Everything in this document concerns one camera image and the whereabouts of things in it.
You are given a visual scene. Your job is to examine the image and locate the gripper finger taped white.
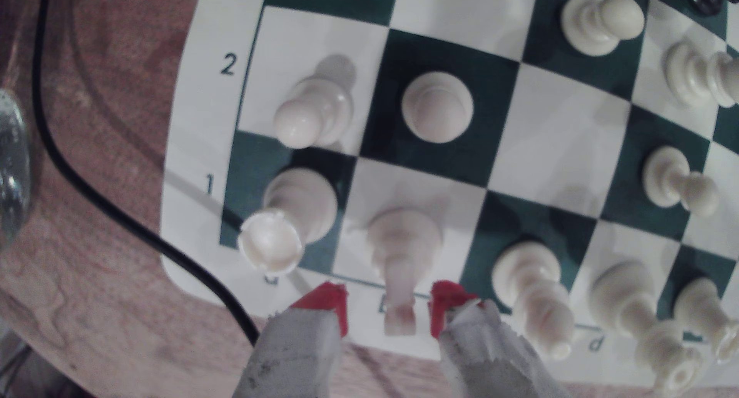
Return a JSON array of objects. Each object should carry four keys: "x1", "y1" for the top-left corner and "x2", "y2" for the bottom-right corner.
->
[
  {"x1": 231, "y1": 281, "x2": 350, "y2": 398},
  {"x1": 429, "y1": 279, "x2": 572, "y2": 398}
]

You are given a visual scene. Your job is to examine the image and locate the white knight chess piece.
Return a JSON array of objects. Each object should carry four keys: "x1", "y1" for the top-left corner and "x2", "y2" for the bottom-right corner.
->
[{"x1": 366, "y1": 207, "x2": 444, "y2": 336}]

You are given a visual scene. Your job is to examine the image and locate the white bishop chess piece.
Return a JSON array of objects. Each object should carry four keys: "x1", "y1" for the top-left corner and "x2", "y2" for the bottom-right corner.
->
[
  {"x1": 664, "y1": 40, "x2": 739, "y2": 108},
  {"x1": 491, "y1": 240, "x2": 577, "y2": 361}
]

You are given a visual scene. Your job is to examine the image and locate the white rook chess piece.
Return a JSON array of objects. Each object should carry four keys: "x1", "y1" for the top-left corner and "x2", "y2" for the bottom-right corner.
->
[
  {"x1": 237, "y1": 167, "x2": 338, "y2": 274},
  {"x1": 672, "y1": 277, "x2": 739, "y2": 364}
]

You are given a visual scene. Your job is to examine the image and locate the white queen chess piece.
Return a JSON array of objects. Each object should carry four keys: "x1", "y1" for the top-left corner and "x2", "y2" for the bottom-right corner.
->
[{"x1": 589, "y1": 261, "x2": 705, "y2": 394}]

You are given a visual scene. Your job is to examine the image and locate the white pawn chess piece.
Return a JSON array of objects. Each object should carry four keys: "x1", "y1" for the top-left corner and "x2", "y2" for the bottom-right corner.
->
[
  {"x1": 561, "y1": 0, "x2": 645, "y2": 57},
  {"x1": 642, "y1": 145, "x2": 720, "y2": 217},
  {"x1": 273, "y1": 74, "x2": 354, "y2": 151},
  {"x1": 401, "y1": 70, "x2": 474, "y2": 145}
]

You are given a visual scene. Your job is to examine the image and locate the green and white chessboard mat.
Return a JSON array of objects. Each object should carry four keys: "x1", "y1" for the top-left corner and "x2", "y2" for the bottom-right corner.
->
[{"x1": 159, "y1": 0, "x2": 739, "y2": 387}]

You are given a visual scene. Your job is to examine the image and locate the shiny grey round object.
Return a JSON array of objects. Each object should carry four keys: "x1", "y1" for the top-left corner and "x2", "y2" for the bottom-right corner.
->
[{"x1": 0, "y1": 89, "x2": 31, "y2": 251}]

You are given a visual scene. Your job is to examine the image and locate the black cable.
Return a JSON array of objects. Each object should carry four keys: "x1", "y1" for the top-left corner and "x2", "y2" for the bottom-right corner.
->
[{"x1": 32, "y1": 0, "x2": 261, "y2": 347}]

